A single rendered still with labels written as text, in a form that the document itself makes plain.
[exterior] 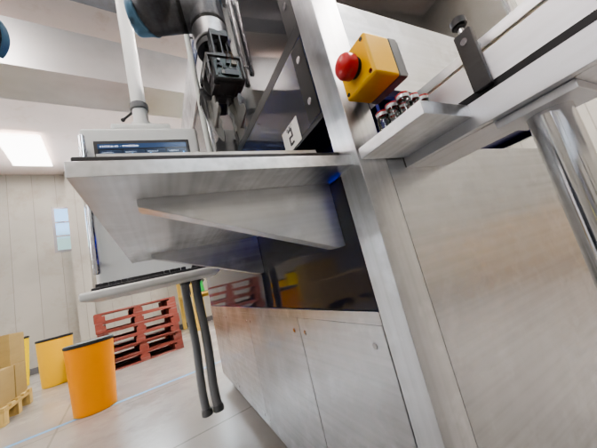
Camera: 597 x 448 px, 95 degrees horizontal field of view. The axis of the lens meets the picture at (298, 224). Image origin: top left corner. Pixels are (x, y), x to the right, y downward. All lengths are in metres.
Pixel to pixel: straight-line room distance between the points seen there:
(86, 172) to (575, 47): 0.56
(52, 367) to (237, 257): 4.61
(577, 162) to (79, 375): 3.10
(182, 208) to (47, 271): 7.70
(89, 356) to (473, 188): 2.92
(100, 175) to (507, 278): 0.72
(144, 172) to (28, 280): 7.80
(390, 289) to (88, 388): 2.82
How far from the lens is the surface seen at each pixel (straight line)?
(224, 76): 0.62
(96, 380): 3.07
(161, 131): 1.58
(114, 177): 0.39
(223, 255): 0.96
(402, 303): 0.48
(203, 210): 0.46
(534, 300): 0.79
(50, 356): 5.39
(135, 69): 1.86
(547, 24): 0.49
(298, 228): 0.50
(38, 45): 4.12
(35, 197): 8.57
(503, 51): 0.50
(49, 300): 8.05
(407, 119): 0.43
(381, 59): 0.50
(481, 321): 0.62
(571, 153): 0.49
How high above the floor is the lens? 0.70
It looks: 10 degrees up
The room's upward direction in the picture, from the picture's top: 14 degrees counter-clockwise
